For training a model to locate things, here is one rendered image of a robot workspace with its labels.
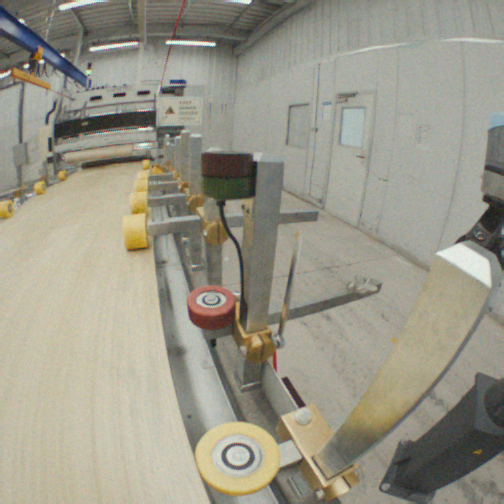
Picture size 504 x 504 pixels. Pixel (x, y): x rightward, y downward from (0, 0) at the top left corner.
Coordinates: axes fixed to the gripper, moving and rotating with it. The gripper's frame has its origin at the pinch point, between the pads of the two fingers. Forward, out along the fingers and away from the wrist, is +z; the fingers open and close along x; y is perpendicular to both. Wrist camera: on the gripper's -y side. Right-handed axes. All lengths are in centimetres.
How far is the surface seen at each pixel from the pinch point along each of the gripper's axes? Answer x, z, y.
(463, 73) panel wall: 105, -143, 225
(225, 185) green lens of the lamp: 13.3, -16.3, -44.8
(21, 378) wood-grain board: 8, 4, -75
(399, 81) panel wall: 201, -130, 224
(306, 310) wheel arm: 19.1, 9.2, -26.6
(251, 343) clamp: 12.8, 7.3, -40.6
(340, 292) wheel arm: 20.3, 7.7, -17.3
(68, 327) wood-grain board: 18, 4, -69
